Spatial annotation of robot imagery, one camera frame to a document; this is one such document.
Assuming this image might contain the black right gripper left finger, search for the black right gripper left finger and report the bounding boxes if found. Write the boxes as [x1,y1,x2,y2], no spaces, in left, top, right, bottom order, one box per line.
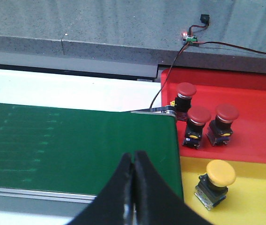
[68,153,133,225]

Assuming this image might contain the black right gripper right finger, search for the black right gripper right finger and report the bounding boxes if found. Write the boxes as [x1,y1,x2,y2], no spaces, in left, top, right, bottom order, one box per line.
[134,151,210,225]

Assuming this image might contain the yellow mushroom push button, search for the yellow mushroom push button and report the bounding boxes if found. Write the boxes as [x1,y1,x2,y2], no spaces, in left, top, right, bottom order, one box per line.
[194,159,236,210]

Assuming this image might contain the red mushroom push button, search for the red mushroom push button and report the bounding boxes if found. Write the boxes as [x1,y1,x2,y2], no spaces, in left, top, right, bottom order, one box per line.
[206,104,239,146]
[170,82,197,121]
[183,106,211,149]

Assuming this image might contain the yellow plastic bin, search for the yellow plastic bin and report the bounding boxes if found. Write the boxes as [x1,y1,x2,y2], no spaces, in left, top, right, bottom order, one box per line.
[180,157,266,225]

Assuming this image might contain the green conveyor belt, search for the green conveyor belt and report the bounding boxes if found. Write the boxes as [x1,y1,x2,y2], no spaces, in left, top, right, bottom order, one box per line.
[0,101,185,202]

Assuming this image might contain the red plastic bin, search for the red plastic bin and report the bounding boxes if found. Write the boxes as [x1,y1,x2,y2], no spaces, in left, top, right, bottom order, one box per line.
[161,68,266,163]

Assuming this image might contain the small green circuit board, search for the small green circuit board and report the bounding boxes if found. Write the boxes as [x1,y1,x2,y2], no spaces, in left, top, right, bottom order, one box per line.
[181,14,211,45]

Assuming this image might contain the grey stone counter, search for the grey stone counter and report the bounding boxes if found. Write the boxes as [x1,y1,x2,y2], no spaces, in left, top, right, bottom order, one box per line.
[0,0,266,77]

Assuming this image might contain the red and black wires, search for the red and black wires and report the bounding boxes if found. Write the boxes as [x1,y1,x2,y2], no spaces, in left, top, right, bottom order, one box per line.
[149,23,266,110]

